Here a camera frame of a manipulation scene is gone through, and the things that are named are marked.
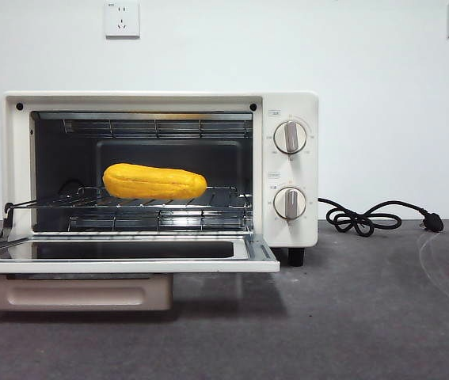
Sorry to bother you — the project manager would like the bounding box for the black power cable with plug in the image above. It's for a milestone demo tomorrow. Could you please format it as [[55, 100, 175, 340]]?
[[318, 197, 444, 238]]

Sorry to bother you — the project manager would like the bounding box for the glass oven door with handle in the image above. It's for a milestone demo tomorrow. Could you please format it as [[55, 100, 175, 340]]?
[[0, 233, 281, 312]]

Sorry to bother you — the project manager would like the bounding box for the yellow corn cob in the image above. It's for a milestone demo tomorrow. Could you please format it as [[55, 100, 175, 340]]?
[[102, 162, 208, 200]]

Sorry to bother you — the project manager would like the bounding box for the cream Toshiba toaster oven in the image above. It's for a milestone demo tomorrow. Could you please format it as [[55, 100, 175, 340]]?
[[2, 91, 320, 267]]

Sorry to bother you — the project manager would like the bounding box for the metal wire oven rack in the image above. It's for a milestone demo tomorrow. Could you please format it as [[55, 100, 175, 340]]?
[[12, 184, 255, 210]]

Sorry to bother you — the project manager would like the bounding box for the temperature knob with beige grip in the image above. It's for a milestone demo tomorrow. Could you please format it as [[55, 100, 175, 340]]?
[[273, 121, 308, 157]]

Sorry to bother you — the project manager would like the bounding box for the timer knob with beige grip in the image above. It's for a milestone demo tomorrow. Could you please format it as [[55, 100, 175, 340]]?
[[273, 187, 308, 222]]

